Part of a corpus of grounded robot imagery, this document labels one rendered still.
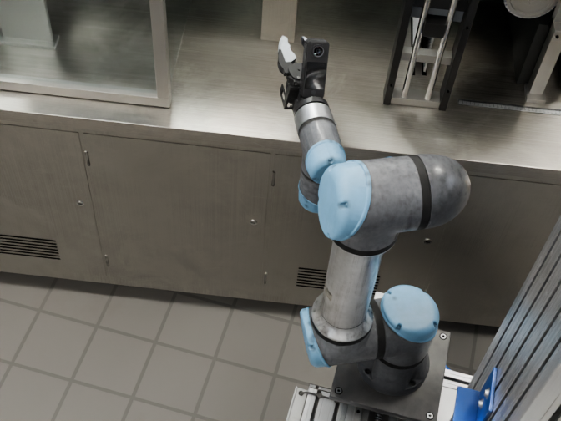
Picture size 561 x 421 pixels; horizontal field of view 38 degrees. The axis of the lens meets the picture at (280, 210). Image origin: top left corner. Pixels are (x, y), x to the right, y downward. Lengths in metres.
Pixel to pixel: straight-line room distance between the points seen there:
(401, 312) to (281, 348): 1.16
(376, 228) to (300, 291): 1.38
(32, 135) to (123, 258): 0.56
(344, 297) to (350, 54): 0.98
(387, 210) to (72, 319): 1.74
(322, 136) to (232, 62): 0.70
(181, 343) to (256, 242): 0.49
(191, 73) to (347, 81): 0.40
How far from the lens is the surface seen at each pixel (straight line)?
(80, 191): 2.36
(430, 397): 1.78
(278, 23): 2.23
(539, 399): 1.04
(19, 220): 2.55
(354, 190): 1.21
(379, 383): 1.73
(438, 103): 2.15
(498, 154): 2.10
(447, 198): 1.25
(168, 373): 2.67
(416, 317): 1.59
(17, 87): 2.16
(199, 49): 2.24
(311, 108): 1.60
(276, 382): 2.65
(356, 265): 1.34
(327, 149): 1.53
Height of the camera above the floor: 2.38
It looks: 52 degrees down
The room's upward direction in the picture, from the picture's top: 5 degrees clockwise
